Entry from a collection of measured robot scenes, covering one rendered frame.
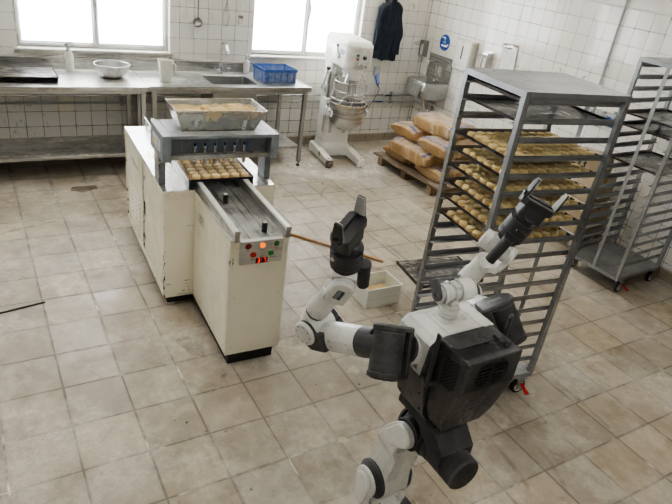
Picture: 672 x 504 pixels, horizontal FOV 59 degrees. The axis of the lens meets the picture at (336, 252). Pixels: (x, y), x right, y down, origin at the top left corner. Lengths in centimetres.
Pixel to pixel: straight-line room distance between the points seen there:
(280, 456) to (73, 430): 103
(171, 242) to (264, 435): 137
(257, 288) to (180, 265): 76
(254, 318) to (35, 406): 120
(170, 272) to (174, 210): 44
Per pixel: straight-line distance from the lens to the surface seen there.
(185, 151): 372
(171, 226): 379
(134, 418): 331
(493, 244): 195
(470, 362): 160
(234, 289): 329
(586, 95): 301
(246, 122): 374
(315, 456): 314
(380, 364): 161
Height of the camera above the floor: 228
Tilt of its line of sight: 27 degrees down
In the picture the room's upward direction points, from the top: 8 degrees clockwise
